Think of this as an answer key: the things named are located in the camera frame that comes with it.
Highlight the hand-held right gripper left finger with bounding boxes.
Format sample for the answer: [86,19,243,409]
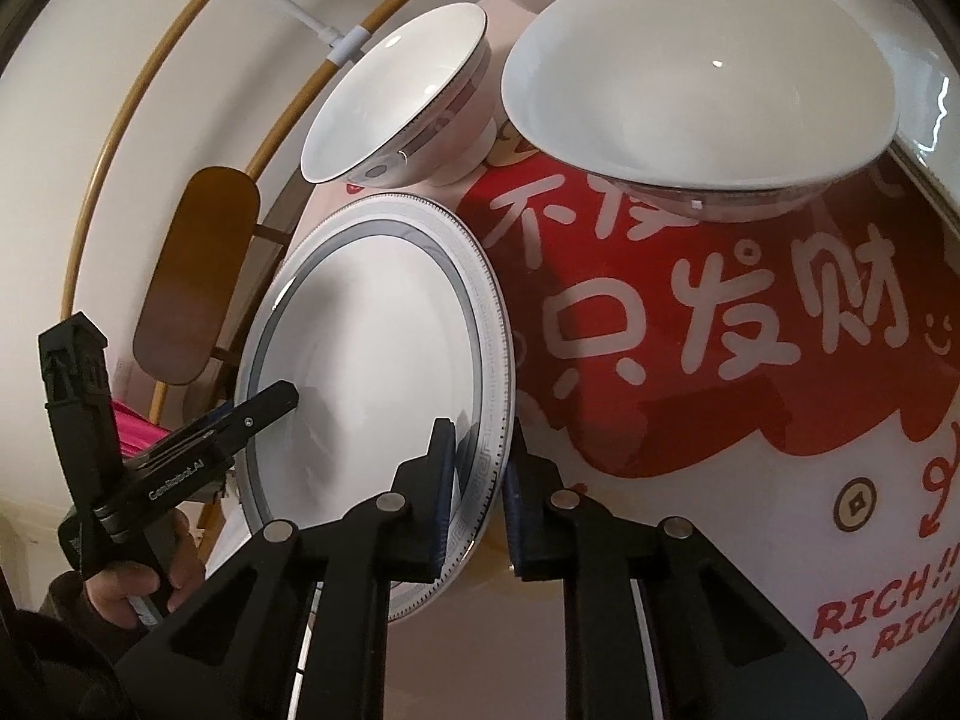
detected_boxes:
[112,416,458,720]

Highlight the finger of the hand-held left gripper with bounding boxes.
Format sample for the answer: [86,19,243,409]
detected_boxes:
[161,403,242,451]
[169,381,301,467]

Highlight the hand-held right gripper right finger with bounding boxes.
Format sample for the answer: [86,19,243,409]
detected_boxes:
[504,454,863,720]

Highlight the white bowl with grey band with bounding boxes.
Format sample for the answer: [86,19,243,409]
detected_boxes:
[501,0,901,221]
[301,1,497,187]

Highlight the person's left forearm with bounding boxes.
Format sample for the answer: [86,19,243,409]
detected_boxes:
[0,568,140,720]

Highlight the person's left hand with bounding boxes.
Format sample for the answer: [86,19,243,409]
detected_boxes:
[81,508,209,629]

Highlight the pink cloth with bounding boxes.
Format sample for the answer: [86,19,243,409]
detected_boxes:
[112,399,181,458]

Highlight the brown wooden chair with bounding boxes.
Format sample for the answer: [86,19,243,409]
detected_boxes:
[133,166,305,541]

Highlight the round pink table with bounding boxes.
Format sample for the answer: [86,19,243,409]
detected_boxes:
[210,0,960,720]

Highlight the wooden barre rail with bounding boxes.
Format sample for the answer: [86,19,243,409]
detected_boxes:
[244,0,422,181]
[58,0,267,316]

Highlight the white barre stand post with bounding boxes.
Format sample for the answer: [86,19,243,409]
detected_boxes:
[191,0,370,65]

